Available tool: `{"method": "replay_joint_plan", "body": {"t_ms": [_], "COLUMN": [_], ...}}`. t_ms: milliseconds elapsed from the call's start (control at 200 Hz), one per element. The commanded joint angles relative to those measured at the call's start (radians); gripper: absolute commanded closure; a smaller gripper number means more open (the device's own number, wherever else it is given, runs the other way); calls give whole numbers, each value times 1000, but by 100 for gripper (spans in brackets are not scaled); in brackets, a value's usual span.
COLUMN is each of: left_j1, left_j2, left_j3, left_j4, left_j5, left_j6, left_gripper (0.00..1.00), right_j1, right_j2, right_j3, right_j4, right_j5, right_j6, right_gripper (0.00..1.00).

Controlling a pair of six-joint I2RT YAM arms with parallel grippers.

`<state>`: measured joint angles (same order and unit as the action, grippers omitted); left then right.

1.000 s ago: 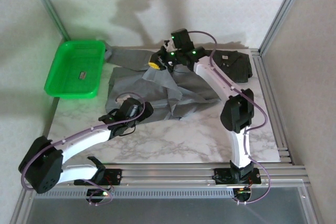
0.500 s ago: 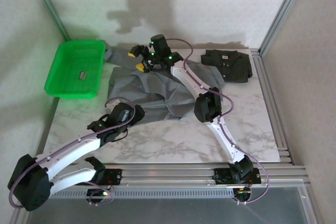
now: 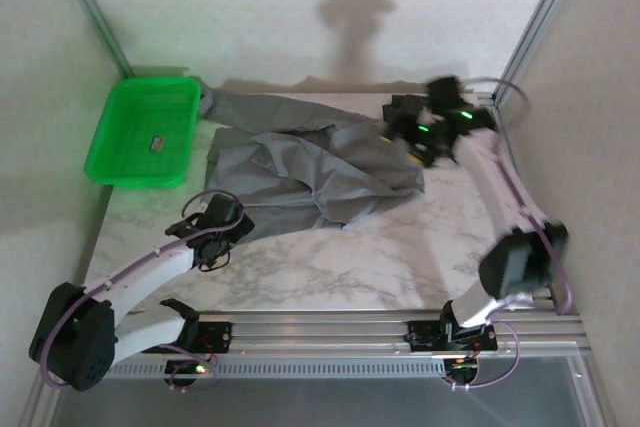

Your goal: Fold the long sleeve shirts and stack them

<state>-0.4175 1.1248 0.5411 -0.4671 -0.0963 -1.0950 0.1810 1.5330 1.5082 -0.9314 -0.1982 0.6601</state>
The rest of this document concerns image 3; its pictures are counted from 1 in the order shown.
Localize grey long sleeve shirt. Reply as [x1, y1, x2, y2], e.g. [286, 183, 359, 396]
[199, 79, 426, 233]

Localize green plastic basket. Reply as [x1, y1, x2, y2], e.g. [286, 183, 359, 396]
[82, 76, 203, 192]

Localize black controller board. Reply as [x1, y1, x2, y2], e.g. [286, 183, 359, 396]
[443, 356, 482, 393]
[163, 359, 211, 394]

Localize clear acrylic panel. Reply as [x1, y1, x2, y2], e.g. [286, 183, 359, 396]
[49, 376, 601, 427]

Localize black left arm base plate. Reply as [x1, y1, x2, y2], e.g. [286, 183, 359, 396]
[139, 320, 235, 354]

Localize aluminium frame rails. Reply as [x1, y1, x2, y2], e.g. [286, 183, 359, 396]
[47, 310, 587, 361]

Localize aluminium right frame post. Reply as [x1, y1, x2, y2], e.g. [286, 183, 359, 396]
[492, 0, 594, 103]

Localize aluminium frame post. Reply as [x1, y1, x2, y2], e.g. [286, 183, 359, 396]
[492, 0, 594, 103]
[47, 0, 135, 79]

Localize slotted grey cable duct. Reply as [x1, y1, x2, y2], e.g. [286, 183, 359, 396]
[64, 359, 447, 379]

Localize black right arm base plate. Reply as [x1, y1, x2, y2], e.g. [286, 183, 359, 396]
[405, 319, 497, 354]

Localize aluminium side rail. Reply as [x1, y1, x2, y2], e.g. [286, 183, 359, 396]
[477, 91, 559, 316]

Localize aluminium left frame post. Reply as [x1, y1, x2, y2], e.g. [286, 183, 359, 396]
[47, 0, 135, 79]

